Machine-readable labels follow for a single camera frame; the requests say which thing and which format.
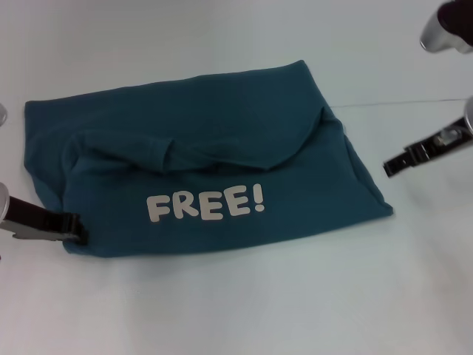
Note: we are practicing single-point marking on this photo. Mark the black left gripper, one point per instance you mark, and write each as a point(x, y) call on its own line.
point(37, 222)

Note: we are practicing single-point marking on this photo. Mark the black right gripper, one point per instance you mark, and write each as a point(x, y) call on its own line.
point(449, 142)

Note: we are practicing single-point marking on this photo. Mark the teal blue shirt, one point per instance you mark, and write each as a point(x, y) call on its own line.
point(221, 140)

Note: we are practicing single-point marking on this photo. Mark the metal right wrist connector plug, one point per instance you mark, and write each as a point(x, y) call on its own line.
point(446, 137)

